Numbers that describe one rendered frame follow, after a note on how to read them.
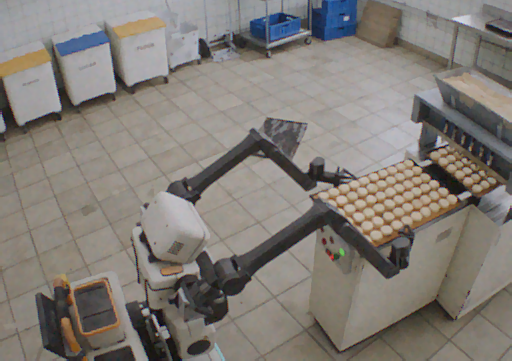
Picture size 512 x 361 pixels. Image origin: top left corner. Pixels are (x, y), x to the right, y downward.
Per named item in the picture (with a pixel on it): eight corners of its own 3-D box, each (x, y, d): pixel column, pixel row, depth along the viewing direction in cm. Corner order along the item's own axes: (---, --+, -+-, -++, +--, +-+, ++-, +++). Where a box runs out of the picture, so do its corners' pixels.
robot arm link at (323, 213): (325, 185, 141) (341, 201, 132) (339, 213, 148) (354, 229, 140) (206, 266, 139) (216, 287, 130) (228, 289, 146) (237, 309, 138)
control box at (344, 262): (322, 238, 205) (324, 215, 197) (350, 272, 188) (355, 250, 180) (315, 240, 204) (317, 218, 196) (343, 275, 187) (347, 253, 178)
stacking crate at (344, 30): (337, 27, 649) (338, 14, 637) (355, 35, 622) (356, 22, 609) (306, 33, 624) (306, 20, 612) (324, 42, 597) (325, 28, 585)
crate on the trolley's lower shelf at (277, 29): (280, 25, 601) (280, 11, 589) (300, 31, 578) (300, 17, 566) (249, 34, 571) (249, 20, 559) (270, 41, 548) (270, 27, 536)
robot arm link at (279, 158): (252, 142, 180) (267, 158, 173) (262, 131, 179) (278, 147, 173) (296, 182, 214) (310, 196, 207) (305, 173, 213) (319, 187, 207)
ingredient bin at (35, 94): (20, 138, 420) (-1, 71, 374) (12, 115, 462) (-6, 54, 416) (66, 120, 444) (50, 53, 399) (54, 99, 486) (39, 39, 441)
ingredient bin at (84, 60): (75, 117, 449) (60, 50, 403) (63, 96, 492) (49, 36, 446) (121, 101, 472) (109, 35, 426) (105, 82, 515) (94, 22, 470)
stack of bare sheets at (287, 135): (266, 119, 429) (266, 117, 427) (307, 126, 418) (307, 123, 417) (245, 154, 384) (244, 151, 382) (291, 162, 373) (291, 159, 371)
